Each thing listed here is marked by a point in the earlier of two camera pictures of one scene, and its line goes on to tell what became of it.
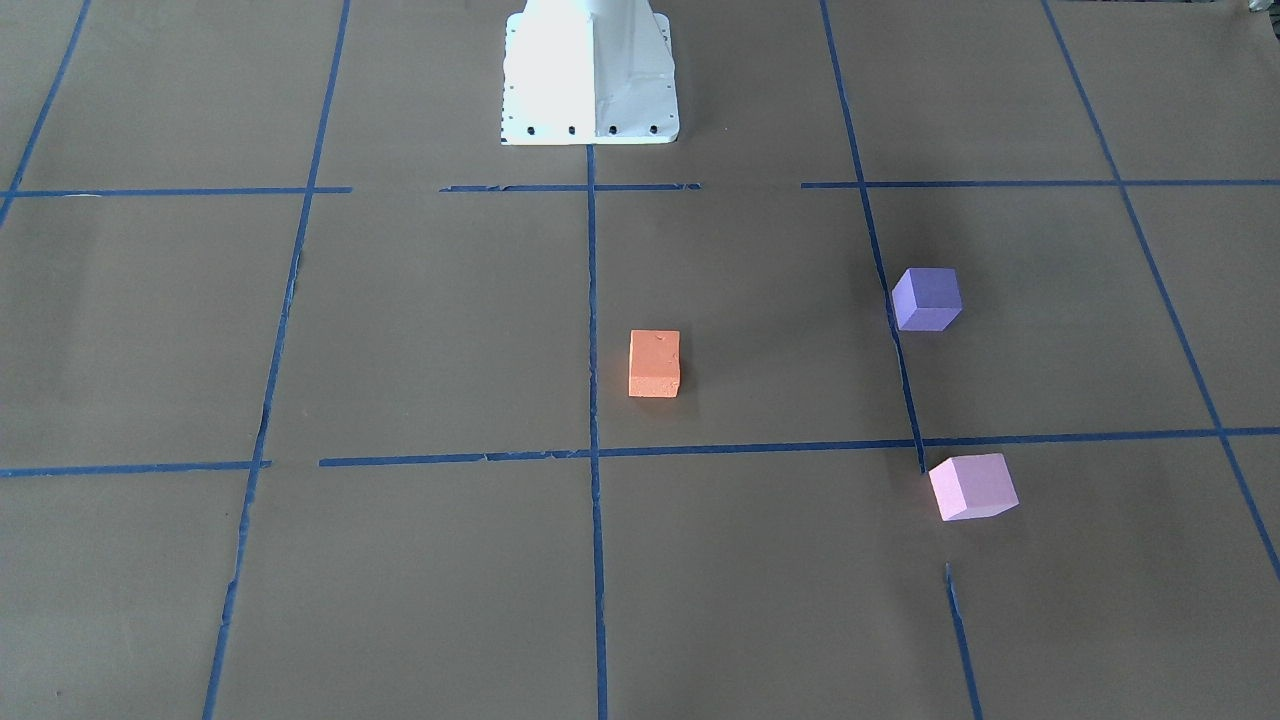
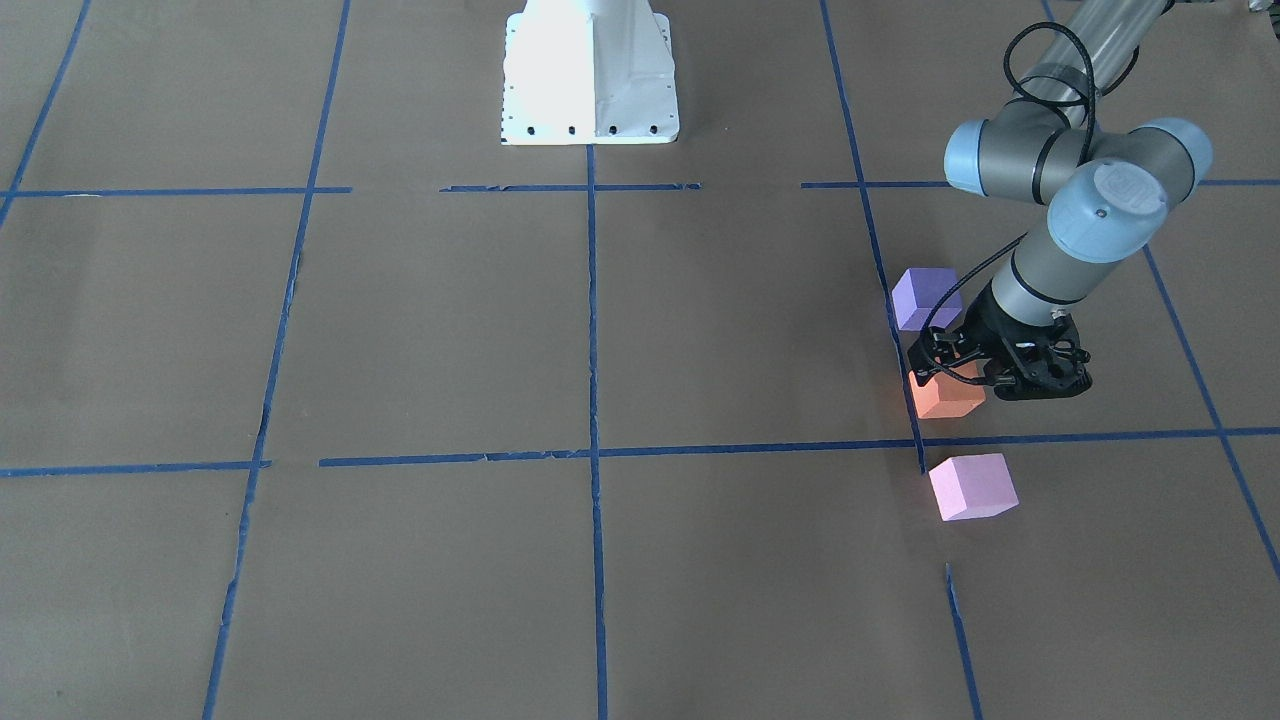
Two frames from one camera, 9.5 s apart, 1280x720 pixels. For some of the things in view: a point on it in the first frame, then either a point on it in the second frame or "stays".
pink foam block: x=972 y=486 stays
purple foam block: x=926 y=299 stays
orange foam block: x=654 y=364 -> x=944 y=396
